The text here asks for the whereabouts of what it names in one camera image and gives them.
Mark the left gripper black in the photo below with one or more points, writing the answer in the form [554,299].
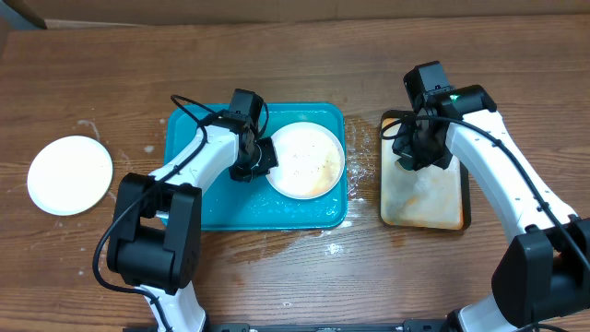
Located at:
[270,160]

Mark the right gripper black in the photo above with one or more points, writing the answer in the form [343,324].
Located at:
[404,148]

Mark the white plate bottom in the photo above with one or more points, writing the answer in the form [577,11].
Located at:
[310,161]

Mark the white plate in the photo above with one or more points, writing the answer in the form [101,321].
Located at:
[310,161]
[70,175]

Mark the dark green sponge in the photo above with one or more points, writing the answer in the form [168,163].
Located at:
[406,163]

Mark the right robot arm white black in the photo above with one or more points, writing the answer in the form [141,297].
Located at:
[544,273]

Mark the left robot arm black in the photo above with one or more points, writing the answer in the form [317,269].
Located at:
[154,240]

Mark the black tray with soapy water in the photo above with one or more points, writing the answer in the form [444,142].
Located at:
[432,197]

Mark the teal plastic tray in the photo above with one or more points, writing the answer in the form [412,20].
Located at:
[257,206]

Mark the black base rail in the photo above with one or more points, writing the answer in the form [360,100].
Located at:
[412,325]

